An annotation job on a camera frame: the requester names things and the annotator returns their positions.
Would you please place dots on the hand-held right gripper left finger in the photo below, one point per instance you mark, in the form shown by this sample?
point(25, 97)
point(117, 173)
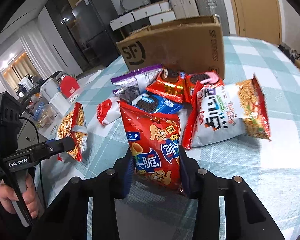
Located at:
point(128, 177)

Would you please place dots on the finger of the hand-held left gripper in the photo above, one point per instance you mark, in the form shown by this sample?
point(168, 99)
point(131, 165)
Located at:
point(62, 143)

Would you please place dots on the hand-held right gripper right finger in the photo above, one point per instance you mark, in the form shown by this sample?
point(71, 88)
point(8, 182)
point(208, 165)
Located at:
point(185, 175)

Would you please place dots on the orange stick snack bag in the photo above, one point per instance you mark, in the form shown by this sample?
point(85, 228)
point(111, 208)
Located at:
point(73, 125)

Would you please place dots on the red chip bag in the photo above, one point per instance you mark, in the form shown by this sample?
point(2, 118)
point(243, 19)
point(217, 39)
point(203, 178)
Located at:
point(152, 142)

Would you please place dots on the blue cookie packet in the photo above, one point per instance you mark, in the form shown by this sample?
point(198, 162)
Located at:
point(162, 105)

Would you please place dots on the red pink cream cookie packet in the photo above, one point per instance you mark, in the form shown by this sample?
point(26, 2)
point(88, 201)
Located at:
point(192, 83)

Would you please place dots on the brown cardboard box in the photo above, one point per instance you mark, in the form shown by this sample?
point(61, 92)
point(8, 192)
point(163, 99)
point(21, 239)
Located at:
point(175, 47)

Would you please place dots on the person's left hand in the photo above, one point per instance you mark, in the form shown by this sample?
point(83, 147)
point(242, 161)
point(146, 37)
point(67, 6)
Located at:
point(5, 195)

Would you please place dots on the grey sideboard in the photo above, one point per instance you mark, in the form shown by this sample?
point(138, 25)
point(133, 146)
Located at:
point(27, 132)

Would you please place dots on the clear plastic container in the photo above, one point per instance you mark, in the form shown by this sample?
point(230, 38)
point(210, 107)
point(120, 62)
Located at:
point(45, 115)

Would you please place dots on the white box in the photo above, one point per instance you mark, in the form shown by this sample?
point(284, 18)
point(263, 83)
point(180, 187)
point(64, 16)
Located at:
point(61, 103)

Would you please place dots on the white plastic container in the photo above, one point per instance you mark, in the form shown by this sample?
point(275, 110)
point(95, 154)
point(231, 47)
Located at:
point(48, 90)

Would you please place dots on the small white red packet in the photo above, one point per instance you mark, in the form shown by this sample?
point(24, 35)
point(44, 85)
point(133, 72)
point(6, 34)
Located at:
point(107, 112)

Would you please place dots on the red printed box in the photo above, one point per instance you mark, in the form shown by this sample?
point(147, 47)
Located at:
point(70, 87)

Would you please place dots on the white red noodle snack bag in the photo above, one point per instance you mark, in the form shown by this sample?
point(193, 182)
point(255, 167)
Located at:
point(220, 115)

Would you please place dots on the white curtain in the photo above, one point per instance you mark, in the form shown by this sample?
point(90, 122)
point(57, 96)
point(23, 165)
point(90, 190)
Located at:
point(37, 52)

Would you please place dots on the red chocolate cookie packet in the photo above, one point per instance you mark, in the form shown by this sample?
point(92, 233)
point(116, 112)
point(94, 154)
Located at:
point(168, 86)

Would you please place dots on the purple snack packet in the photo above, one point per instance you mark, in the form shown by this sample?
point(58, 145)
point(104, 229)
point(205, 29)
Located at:
point(140, 78)

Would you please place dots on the black glass cabinet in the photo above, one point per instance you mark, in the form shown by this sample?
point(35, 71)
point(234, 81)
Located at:
point(62, 30)

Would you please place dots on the dark grey refrigerator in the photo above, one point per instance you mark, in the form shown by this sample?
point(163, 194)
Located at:
point(95, 27)

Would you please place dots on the white drawer dresser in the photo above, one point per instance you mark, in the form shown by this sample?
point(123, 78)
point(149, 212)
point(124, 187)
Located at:
point(145, 13)

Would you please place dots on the beige suitcase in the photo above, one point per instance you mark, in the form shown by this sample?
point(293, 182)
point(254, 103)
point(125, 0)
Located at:
point(183, 6)

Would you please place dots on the silver suitcase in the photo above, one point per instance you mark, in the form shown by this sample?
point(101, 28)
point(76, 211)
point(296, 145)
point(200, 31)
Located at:
point(210, 5)

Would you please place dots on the wooden door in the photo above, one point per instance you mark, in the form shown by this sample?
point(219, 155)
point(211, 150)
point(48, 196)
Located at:
point(255, 10)

